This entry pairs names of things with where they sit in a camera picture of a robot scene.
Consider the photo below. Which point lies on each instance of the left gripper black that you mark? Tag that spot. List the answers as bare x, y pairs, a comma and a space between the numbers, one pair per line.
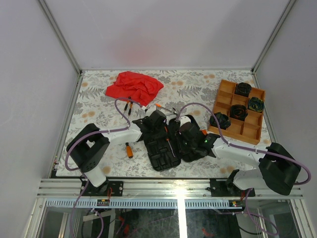
163, 130

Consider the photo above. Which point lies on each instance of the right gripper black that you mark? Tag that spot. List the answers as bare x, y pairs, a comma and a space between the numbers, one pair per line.
181, 136

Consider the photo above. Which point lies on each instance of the black plastic tool case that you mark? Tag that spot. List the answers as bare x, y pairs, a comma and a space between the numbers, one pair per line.
159, 151

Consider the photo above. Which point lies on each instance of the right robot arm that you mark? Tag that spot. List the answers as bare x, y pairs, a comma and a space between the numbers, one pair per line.
272, 166

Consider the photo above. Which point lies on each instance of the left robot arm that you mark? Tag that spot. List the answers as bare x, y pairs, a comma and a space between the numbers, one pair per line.
89, 146

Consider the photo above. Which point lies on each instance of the flat metal file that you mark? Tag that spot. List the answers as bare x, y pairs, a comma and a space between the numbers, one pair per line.
160, 106

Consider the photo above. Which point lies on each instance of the steel claw hammer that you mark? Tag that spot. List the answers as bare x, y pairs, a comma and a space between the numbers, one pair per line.
172, 113

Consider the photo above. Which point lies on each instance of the dark floral rolled cloth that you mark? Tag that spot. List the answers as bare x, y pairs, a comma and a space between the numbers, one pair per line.
223, 120

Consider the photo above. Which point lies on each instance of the small orange black screwdriver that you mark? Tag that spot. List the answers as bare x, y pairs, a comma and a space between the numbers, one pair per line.
127, 103

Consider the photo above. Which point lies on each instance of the red crumpled cloth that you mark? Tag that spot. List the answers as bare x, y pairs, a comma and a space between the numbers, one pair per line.
141, 88

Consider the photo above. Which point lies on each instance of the black orange rolled cloth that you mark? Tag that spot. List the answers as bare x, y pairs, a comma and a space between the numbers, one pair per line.
238, 112

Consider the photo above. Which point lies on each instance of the wooden compartment tray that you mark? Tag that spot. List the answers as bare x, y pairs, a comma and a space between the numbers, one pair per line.
249, 130

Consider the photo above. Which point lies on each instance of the blue green rolled cloth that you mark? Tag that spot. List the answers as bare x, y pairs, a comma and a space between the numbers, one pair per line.
256, 104

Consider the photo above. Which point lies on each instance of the dark rolled cloth top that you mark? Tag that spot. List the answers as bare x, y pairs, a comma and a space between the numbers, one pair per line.
243, 89

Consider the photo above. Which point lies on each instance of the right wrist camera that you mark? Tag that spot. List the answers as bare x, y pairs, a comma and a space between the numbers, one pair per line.
184, 119

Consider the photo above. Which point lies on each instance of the orange handled tool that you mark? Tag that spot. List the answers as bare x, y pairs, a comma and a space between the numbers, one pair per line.
129, 150

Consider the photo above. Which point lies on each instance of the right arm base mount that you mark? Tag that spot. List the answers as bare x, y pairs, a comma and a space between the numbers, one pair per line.
219, 187

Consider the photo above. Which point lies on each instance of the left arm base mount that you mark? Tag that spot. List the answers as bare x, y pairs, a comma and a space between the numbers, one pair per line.
107, 189

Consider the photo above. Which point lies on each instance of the aluminium front rail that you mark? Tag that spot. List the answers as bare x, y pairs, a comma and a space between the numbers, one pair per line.
132, 188

